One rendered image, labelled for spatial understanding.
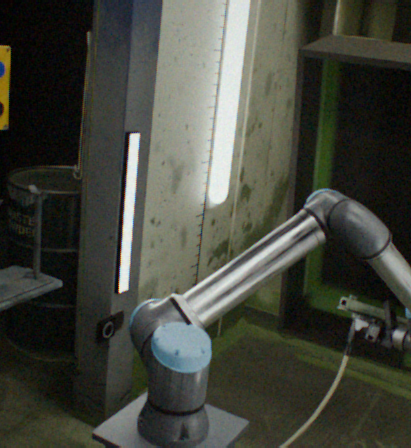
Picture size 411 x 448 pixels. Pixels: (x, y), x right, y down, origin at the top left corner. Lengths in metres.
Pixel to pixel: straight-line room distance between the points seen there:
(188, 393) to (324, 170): 1.41
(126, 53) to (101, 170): 0.44
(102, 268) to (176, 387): 0.98
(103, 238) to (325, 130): 1.01
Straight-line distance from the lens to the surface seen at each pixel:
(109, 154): 2.30
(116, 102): 2.26
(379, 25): 3.46
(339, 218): 1.71
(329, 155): 2.65
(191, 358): 1.51
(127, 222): 2.34
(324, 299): 2.94
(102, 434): 1.66
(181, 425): 1.60
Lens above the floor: 1.62
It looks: 16 degrees down
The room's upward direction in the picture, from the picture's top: 6 degrees clockwise
